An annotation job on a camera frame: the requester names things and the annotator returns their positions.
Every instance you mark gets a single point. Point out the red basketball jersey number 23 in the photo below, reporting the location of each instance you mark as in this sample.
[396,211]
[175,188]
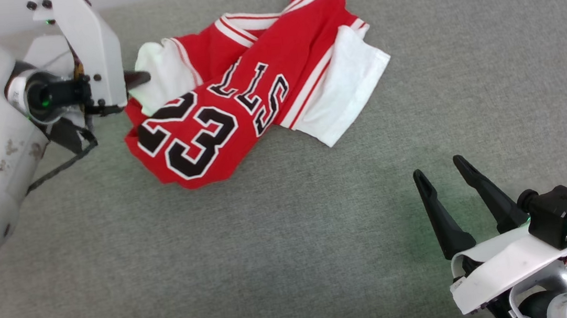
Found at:
[234,95]

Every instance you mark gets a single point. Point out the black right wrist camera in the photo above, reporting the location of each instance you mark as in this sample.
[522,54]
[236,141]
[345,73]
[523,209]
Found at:
[560,214]

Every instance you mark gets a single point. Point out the grey fabric sofa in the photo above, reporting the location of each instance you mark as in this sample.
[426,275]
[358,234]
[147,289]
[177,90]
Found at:
[297,242]

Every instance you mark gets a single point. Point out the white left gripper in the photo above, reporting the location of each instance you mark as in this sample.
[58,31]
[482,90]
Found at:
[99,57]

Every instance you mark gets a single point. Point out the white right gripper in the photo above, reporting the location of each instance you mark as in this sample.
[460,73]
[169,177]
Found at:
[505,267]

